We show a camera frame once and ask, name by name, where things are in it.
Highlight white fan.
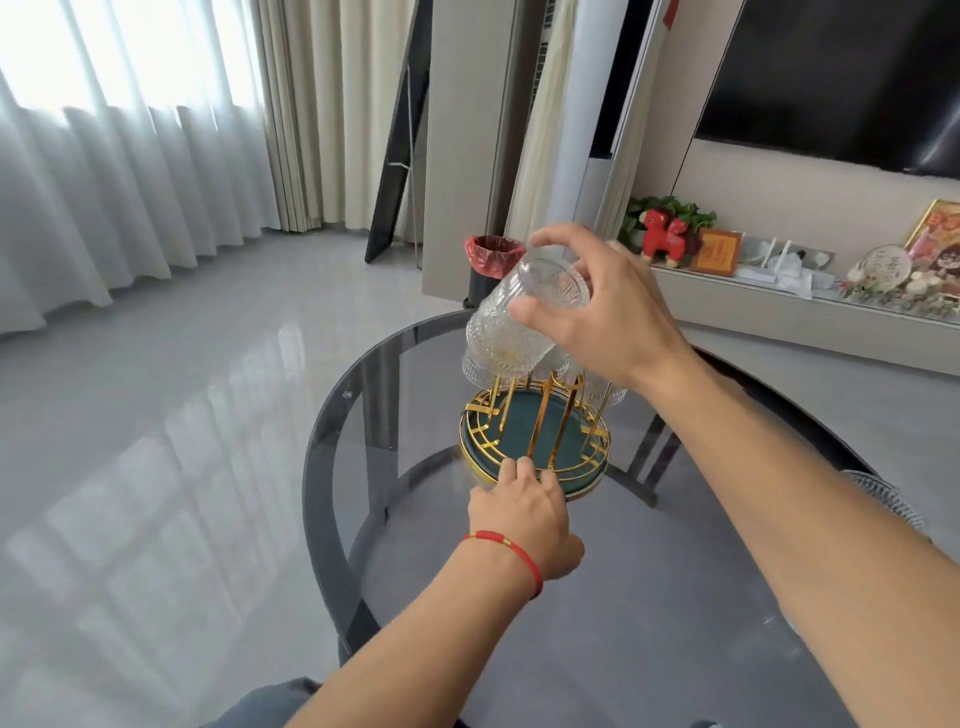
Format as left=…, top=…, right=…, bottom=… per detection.
left=838, top=468, right=930, bottom=535

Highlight beige drape curtain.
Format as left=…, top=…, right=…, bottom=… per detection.
left=251, top=0, right=423, bottom=235

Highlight red string bracelet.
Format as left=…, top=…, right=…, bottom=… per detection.
left=462, top=530, right=544, bottom=600

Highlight green potted plant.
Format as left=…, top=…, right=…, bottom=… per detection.
left=618, top=195, right=719, bottom=254

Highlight person's right hand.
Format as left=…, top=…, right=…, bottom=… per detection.
left=508, top=223, right=700, bottom=395

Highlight bin with red bag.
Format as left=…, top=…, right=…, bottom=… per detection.
left=464, top=234, right=528, bottom=309

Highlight black standing frame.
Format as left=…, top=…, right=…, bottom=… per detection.
left=364, top=0, right=435, bottom=265

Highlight gold rack with green tray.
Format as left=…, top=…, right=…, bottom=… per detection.
left=459, top=371, right=612, bottom=500

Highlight clear embossed glass cup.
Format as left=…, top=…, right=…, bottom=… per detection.
left=466, top=246, right=594, bottom=376
left=461, top=345, right=526, bottom=393
left=555, top=352, right=628, bottom=410

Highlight gold framed picture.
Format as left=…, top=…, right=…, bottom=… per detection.
left=903, top=198, right=960, bottom=299

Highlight white sheer curtain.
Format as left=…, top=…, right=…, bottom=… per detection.
left=0, top=0, right=283, bottom=336

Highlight black television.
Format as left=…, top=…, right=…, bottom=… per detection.
left=693, top=0, right=960, bottom=181

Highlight person's right forearm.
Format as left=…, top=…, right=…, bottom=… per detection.
left=648, top=348, right=960, bottom=728

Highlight white standing air conditioner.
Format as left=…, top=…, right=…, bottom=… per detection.
left=505, top=0, right=670, bottom=250

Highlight grey trousers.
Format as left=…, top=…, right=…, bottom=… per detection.
left=201, top=677, right=325, bottom=728

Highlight person's left hand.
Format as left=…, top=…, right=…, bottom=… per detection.
left=468, top=456, right=586, bottom=582

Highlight beige television console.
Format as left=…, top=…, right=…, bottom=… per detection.
left=651, top=264, right=960, bottom=378

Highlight white router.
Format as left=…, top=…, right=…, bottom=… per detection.
left=737, top=237, right=819, bottom=300

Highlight round decorated plate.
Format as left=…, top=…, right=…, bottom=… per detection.
left=846, top=243, right=914, bottom=299

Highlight small wooden framed picture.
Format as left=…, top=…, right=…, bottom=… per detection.
left=690, top=228, right=744, bottom=278

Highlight red horse figure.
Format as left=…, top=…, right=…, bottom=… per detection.
left=638, top=207, right=690, bottom=270

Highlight person's left forearm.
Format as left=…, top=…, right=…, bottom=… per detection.
left=288, top=536, right=541, bottom=728

